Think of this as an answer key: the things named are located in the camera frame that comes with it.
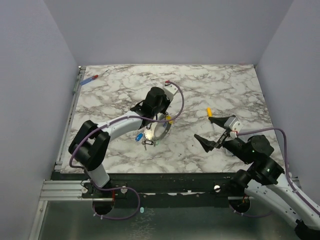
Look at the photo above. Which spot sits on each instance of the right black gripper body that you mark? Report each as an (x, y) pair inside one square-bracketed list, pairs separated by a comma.
[(220, 140)]

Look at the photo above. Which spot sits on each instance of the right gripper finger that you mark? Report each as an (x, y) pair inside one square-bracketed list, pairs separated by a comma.
[(219, 120), (208, 145)]

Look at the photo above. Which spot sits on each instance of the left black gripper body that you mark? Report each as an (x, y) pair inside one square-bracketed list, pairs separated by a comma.
[(162, 109)]

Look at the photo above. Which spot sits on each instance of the blue tag key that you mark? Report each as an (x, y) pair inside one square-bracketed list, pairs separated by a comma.
[(139, 137)]

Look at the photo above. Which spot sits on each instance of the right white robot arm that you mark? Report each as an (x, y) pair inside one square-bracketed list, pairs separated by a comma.
[(265, 180)]

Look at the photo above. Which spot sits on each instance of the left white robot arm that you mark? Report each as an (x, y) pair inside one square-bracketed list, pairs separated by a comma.
[(90, 144)]

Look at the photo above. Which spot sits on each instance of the yellow key tag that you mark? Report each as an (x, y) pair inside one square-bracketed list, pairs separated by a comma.
[(169, 119)]

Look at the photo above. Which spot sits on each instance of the clear plastic screw box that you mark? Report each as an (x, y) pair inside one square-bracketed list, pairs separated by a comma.
[(228, 153)]

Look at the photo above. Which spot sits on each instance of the black key tag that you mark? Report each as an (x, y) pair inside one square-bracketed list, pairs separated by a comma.
[(146, 143)]

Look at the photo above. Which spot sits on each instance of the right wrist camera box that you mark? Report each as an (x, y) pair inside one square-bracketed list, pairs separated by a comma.
[(234, 125)]

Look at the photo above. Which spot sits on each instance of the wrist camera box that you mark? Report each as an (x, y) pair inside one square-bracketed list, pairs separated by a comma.
[(234, 125), (170, 90)]

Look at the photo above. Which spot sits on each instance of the yellow handled screwdriver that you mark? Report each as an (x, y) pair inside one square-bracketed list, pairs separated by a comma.
[(209, 114)]

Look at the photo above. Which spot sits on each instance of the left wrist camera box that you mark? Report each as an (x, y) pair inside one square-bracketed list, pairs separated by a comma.
[(170, 90)]

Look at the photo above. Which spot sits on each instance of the blue handled screwdriver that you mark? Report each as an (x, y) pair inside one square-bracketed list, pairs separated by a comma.
[(92, 78)]

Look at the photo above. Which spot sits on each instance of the left aluminium side rail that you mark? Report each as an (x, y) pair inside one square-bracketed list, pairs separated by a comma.
[(59, 159)]

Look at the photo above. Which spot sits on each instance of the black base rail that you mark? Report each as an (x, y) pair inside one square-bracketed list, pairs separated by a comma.
[(168, 190)]

